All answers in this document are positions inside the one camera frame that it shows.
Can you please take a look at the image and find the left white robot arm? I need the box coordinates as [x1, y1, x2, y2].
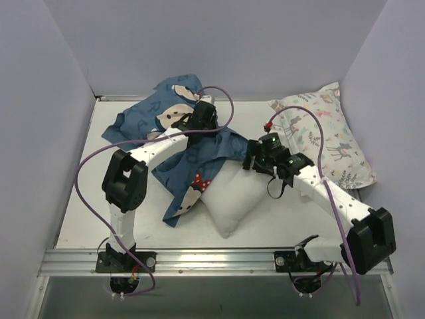
[102, 96, 217, 273]

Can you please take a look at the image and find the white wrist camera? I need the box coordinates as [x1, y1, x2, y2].
[198, 95, 215, 105]
[264, 122, 282, 134]

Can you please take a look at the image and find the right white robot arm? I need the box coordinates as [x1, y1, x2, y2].
[242, 133, 396, 274]

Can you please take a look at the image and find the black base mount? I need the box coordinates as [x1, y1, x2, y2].
[274, 251, 316, 273]
[94, 251, 157, 274]

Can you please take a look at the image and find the front aluminium rail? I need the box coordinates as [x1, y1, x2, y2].
[39, 249, 329, 277]

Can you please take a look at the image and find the rear aluminium rail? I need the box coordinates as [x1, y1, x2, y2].
[96, 95, 146, 103]

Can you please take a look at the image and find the floral deer-print pillow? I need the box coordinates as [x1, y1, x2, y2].
[268, 82, 377, 189]

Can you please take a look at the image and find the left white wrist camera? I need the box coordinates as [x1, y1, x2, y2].
[198, 95, 215, 105]

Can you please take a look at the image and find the aluminium rail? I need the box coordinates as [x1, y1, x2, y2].
[96, 95, 146, 103]
[39, 249, 329, 277]

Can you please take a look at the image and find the blue letter-print pillowcase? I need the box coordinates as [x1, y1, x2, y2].
[102, 74, 248, 227]

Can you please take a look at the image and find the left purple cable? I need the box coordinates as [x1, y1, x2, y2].
[75, 85, 235, 296]

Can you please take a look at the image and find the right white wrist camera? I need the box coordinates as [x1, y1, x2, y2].
[264, 122, 282, 134]

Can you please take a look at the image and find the white pillow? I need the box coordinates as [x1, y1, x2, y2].
[200, 159, 271, 239]

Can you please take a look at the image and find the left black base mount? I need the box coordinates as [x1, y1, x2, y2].
[94, 251, 157, 274]

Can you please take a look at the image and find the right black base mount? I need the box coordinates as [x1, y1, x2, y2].
[274, 251, 316, 273]

